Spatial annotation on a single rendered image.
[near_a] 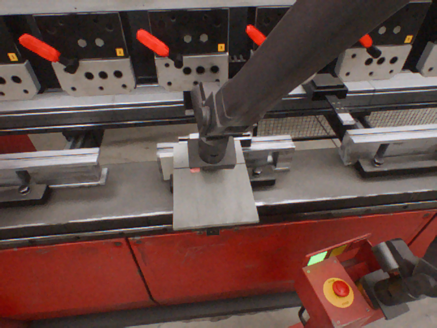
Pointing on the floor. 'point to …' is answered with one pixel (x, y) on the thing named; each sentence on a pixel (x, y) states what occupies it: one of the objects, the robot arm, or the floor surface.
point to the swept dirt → (224, 317)
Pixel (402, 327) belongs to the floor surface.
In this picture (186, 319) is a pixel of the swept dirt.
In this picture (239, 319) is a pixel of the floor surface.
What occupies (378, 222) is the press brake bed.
